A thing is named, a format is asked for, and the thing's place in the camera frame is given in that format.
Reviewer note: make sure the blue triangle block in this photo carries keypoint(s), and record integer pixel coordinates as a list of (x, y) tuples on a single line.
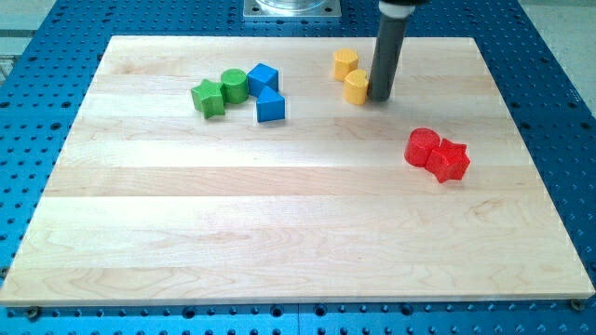
[(270, 105)]

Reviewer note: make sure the green star block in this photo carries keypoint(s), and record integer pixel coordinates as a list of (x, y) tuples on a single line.
[(208, 98)]

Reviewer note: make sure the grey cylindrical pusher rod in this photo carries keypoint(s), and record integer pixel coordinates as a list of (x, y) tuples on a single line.
[(394, 17)]

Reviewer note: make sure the yellow heart block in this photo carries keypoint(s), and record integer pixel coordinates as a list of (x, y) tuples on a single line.
[(356, 87)]

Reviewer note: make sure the red star block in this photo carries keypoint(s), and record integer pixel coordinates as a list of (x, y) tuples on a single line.
[(449, 161)]

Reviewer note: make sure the yellow hexagon block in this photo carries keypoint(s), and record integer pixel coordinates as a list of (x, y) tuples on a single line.
[(345, 60)]

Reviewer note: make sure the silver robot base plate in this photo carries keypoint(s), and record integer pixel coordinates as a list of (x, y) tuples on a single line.
[(265, 9)]

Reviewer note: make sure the red cylinder block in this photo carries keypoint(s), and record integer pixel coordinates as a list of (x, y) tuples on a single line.
[(421, 143)]

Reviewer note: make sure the blue cube block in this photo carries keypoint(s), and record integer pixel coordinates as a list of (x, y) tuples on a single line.
[(261, 76)]

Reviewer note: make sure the light wooden board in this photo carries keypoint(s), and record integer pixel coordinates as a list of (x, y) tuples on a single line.
[(151, 203)]

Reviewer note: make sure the green cylinder block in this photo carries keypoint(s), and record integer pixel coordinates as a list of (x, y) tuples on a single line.
[(235, 85)]

